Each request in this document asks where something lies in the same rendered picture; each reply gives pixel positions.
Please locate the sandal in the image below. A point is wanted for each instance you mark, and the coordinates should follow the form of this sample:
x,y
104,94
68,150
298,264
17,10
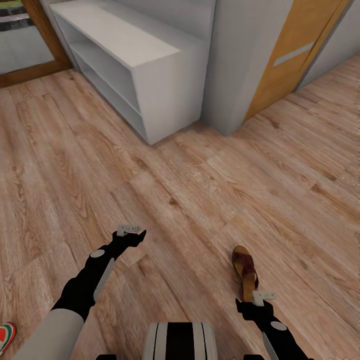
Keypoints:
x,y
243,264

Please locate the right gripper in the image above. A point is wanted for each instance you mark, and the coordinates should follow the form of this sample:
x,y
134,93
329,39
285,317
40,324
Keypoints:
x,y
251,312

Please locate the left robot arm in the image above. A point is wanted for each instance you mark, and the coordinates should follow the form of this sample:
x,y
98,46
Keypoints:
x,y
56,336

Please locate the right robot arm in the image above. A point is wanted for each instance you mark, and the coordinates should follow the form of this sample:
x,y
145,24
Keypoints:
x,y
277,339

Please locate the gym shoe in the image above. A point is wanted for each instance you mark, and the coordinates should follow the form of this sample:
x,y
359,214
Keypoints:
x,y
7,335

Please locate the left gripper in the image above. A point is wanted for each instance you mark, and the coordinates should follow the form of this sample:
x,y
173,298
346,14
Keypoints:
x,y
129,239

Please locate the robot trunk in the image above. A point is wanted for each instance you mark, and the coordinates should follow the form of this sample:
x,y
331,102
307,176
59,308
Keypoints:
x,y
180,341

